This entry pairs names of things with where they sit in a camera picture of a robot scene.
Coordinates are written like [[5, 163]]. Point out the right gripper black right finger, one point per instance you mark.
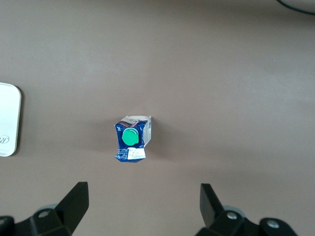
[[221, 221]]

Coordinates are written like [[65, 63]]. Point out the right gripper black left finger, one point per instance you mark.
[[61, 216]]

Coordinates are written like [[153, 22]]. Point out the white tray with bear print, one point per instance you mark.
[[7, 118]]

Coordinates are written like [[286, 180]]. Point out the blue white milk carton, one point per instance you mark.
[[130, 137]]

